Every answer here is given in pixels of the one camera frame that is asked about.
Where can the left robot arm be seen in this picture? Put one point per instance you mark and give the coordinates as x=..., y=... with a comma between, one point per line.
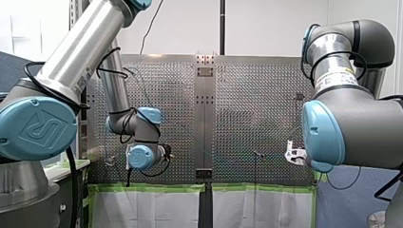
x=79, y=47

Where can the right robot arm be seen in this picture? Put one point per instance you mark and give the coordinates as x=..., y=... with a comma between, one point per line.
x=358, y=133

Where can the connector holder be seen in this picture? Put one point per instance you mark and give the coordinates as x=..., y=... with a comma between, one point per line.
x=110, y=162

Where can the black pole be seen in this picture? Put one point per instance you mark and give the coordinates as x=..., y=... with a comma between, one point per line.
x=222, y=25

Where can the grey board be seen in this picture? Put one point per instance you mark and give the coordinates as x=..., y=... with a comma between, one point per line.
x=345, y=205

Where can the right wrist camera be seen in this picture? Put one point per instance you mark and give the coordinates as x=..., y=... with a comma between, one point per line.
x=293, y=155

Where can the aluminium frame post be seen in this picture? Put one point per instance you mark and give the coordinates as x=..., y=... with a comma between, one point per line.
x=76, y=15

